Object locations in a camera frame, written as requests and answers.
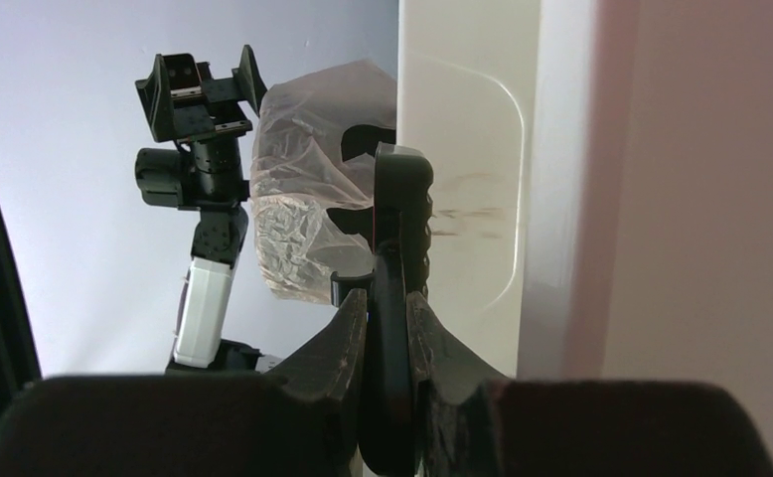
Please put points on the pink plastic bin liner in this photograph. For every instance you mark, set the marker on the pink plastic bin liner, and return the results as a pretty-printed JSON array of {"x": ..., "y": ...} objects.
[{"x": 294, "y": 173}]

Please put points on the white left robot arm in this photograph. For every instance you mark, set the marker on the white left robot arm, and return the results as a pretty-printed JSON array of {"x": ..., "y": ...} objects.
[{"x": 205, "y": 177}]

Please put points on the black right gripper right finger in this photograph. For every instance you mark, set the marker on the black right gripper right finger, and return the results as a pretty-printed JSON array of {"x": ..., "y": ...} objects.
[{"x": 452, "y": 388}]

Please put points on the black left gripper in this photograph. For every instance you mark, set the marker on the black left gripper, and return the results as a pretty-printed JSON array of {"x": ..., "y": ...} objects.
[{"x": 211, "y": 109}]

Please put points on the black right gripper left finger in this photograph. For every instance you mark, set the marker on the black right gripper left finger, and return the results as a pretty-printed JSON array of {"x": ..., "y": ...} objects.
[{"x": 313, "y": 426}]

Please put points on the black litter scoop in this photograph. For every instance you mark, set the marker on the black litter scoop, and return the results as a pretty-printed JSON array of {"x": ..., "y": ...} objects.
[{"x": 386, "y": 431}]

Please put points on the white litter box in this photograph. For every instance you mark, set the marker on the white litter box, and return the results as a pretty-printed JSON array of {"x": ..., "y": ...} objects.
[{"x": 603, "y": 230}]

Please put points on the black trash bin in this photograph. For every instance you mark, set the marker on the black trash bin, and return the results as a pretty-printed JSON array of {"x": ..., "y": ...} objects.
[{"x": 360, "y": 184}]

